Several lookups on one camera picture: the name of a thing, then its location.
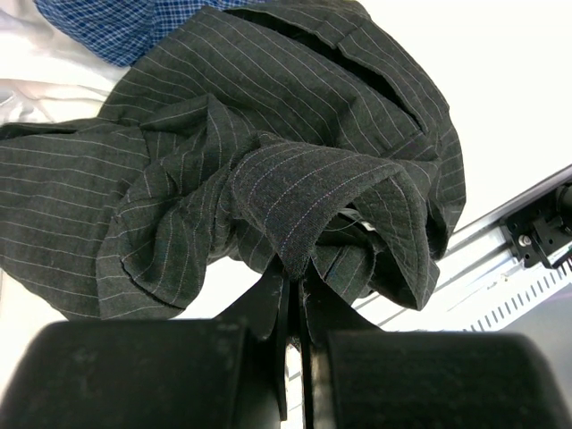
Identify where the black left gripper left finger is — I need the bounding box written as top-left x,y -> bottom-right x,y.
212,267 -> 290,420

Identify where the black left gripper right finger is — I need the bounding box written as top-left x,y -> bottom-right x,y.
299,279 -> 387,428

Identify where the dark pinstriped shirt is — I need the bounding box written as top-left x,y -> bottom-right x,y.
1,1 -> 466,319

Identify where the blue checked shirt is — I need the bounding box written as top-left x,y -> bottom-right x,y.
34,0 -> 250,67

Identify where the white shirt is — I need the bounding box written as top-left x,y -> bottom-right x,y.
1,1 -> 129,124

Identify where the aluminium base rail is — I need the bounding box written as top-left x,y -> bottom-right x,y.
353,167 -> 571,332

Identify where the perforated cable duct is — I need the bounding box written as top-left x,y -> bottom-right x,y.
461,264 -> 571,332

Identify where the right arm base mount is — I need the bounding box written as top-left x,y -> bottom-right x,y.
500,181 -> 571,269

